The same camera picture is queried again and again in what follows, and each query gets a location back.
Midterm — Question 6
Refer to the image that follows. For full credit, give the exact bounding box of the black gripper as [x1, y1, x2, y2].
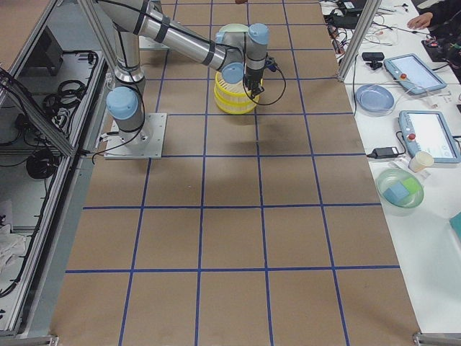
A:
[243, 70, 264, 97]

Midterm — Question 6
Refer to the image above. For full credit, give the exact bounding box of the blue sponge block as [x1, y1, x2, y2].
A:
[382, 182, 410, 205]

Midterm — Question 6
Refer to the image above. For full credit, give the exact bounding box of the light green plate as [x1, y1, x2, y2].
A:
[219, 23, 249, 33]

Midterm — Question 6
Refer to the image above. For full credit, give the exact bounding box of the clear green bowl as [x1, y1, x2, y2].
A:
[375, 168, 424, 216]

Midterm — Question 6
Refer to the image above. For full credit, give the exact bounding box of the blue plate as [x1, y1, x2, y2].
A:
[355, 84, 395, 115]

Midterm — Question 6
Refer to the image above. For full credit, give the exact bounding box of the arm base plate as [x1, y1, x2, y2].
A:
[138, 36, 169, 50]
[104, 113, 167, 159]

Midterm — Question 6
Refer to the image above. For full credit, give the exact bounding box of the aluminium frame post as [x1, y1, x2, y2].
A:
[337, 0, 382, 82]

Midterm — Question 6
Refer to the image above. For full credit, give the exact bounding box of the black webcam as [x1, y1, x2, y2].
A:
[362, 52, 385, 71]

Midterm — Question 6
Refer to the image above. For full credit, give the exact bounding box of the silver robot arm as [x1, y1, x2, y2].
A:
[98, 1, 269, 99]

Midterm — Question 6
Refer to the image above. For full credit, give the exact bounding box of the yellow bamboo steamer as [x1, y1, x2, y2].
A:
[214, 95, 257, 115]
[214, 72, 254, 105]

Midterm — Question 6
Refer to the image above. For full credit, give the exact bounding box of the green sponge block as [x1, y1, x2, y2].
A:
[401, 177, 423, 195]

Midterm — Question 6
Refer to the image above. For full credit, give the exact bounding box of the near blue teach pendant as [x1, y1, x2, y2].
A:
[398, 110, 460, 164]

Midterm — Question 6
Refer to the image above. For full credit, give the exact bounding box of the white crumpled cloth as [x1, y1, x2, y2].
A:
[1, 224, 26, 271]

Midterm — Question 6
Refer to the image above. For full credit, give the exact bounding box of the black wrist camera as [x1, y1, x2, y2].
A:
[265, 56, 279, 72]

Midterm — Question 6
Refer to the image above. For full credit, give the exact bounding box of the paper cup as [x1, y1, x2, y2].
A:
[408, 151, 434, 172]

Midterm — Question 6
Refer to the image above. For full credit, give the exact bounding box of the person's hand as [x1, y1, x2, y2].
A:
[407, 12, 433, 30]

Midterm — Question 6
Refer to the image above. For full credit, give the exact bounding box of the blue teach pendant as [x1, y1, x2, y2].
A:
[398, 110, 460, 164]
[383, 53, 447, 94]

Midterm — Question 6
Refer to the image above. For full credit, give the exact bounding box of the black power adapter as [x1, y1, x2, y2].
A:
[367, 146, 405, 159]

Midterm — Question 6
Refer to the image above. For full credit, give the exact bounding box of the far blue teach pendant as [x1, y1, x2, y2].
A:
[383, 53, 447, 94]

